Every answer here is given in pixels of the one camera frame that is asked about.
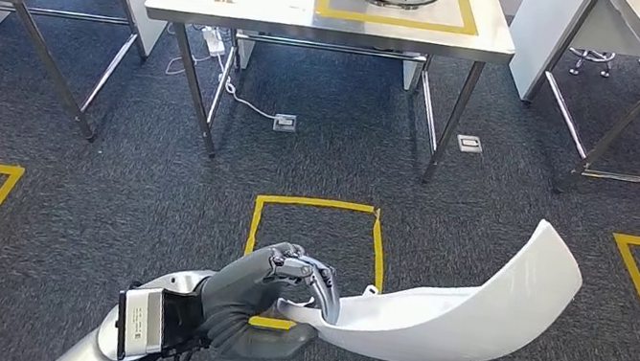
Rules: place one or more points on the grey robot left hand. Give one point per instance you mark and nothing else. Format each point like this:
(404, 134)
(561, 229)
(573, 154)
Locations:
(248, 309)

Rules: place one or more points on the white curved plastic part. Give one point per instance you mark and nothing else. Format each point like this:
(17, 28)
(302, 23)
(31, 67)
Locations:
(465, 318)

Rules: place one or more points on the metal floor socket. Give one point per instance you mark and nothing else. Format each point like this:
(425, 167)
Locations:
(469, 144)
(284, 123)

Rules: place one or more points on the white power strip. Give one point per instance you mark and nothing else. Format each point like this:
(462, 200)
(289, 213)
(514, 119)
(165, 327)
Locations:
(213, 42)

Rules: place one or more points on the chrome chair base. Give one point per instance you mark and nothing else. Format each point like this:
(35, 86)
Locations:
(590, 55)

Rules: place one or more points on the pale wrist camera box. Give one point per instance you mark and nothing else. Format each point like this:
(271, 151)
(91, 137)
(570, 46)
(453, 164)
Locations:
(140, 324)

